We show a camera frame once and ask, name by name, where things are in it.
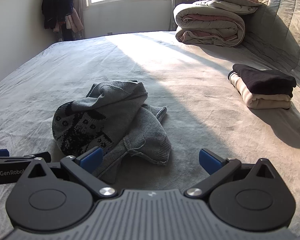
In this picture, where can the folded cream garment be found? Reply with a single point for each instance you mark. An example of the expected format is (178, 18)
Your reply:
(262, 101)

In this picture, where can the grey knit patterned sweater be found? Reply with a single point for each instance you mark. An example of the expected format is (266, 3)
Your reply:
(130, 120)

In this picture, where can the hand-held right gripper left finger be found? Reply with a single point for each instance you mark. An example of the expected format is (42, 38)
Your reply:
(91, 158)

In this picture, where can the folded beige pink quilt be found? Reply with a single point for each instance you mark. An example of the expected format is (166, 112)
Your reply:
(207, 25)

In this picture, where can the hanging pink garment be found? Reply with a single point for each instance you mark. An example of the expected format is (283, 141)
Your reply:
(73, 21)

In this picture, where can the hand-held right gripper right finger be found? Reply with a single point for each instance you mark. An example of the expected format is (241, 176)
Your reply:
(210, 161)

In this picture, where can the bed with grey sheet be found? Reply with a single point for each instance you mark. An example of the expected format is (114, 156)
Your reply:
(190, 92)

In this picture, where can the folded black garment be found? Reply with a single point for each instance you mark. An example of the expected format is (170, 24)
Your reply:
(262, 80)

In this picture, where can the hanging dark clothes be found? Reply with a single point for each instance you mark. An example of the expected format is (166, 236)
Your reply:
(56, 2)

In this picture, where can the grey quilted headboard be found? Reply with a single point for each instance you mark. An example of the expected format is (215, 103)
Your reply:
(282, 25)

